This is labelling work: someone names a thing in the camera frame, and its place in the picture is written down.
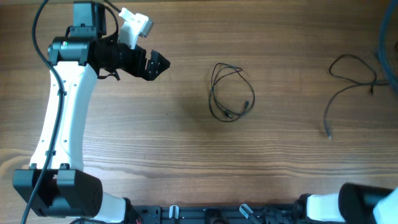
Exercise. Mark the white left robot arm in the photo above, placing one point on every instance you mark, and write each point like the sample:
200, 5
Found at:
102, 37

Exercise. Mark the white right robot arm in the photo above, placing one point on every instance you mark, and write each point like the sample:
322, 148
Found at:
353, 204

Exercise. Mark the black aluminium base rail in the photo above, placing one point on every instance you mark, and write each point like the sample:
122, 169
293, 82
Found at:
243, 214

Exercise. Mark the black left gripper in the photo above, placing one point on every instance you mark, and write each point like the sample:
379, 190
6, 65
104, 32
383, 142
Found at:
150, 73

